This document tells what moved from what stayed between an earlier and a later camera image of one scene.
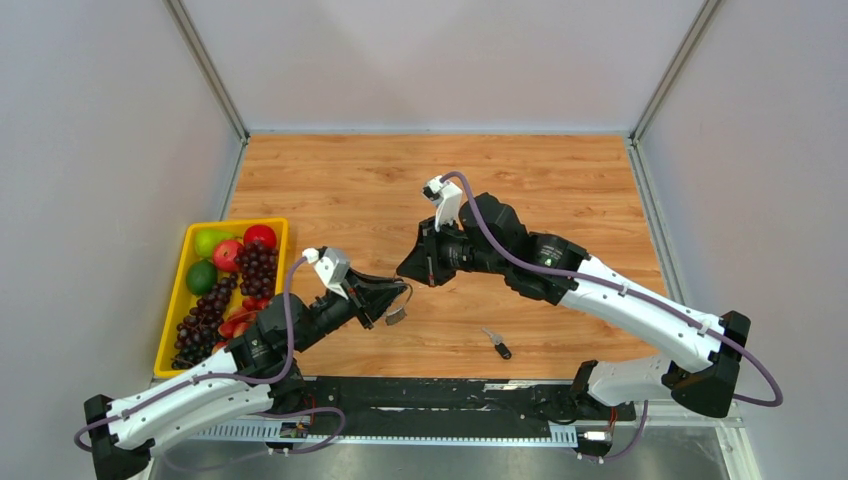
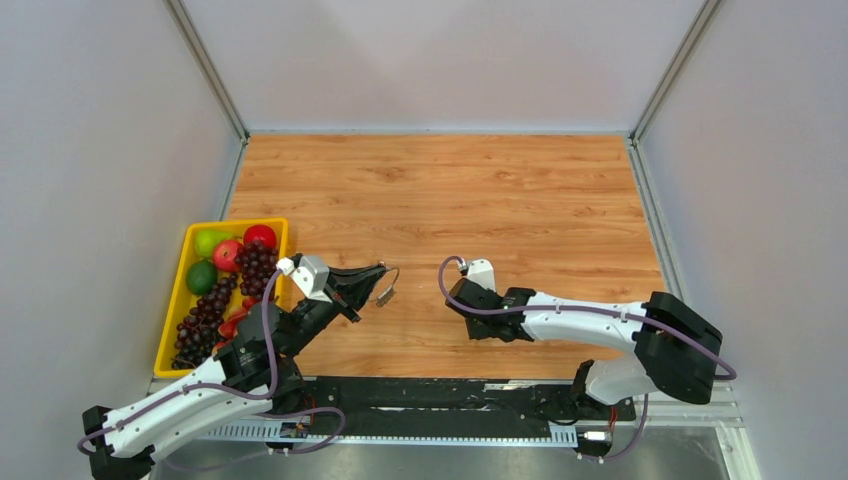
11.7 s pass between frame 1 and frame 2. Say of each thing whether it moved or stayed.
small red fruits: stayed
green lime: stayed
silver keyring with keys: moved
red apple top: stayed
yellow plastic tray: stayed
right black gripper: moved
